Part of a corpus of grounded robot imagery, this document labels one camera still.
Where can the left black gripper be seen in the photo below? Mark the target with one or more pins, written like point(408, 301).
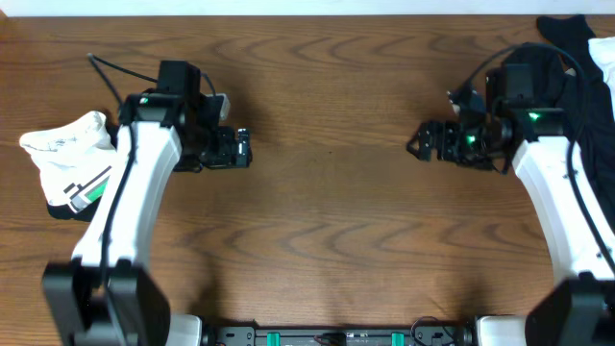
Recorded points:
point(235, 149)

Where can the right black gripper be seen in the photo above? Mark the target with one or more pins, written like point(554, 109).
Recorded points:
point(428, 131)

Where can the white t-shirt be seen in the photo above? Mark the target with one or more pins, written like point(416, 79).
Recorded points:
point(74, 160)

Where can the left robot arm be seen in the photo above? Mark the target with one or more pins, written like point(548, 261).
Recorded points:
point(105, 295)

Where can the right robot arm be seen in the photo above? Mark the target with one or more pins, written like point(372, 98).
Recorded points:
point(580, 308)

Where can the dark navy garment pile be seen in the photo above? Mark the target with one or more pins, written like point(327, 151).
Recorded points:
point(576, 85)

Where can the white garment under pile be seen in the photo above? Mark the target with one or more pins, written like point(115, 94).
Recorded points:
point(602, 52)

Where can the folded black garment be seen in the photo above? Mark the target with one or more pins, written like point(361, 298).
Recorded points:
point(64, 212)

